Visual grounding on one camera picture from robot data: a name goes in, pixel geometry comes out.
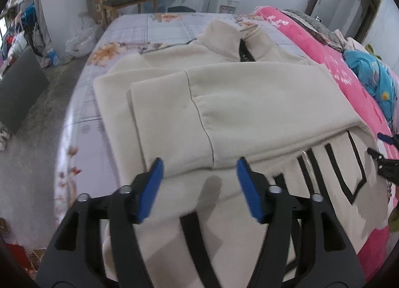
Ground pile of clothes and bags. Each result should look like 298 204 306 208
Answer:
0 0 47 70

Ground white sneakers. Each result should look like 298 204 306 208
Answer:
0 123 11 151

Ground grey board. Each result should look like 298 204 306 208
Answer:
0 47 50 136

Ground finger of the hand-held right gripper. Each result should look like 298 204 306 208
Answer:
367 147 399 186
377 132 399 147

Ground plaid floral bed sheet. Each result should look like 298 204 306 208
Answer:
53 12 312 232

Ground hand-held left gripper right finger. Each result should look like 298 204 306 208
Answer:
236 157 367 288

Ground blue floral quilt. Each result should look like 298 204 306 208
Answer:
343 49 399 126

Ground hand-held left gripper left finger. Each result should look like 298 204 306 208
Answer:
36 157 165 288

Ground pink floral blanket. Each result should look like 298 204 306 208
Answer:
243 6 399 282

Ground red object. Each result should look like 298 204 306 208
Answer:
4 243 35 276

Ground beige zip jacket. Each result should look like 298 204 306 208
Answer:
93 19 390 288

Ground white water dispenser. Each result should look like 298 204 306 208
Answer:
208 0 240 14

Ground grey patterned pillow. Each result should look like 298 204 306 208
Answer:
282 9 348 50

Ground white plastic bag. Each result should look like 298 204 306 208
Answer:
65 17 99 58

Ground green fabric item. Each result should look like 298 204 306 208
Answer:
365 44 383 59

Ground blue plastic bag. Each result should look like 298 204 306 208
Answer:
47 50 61 67

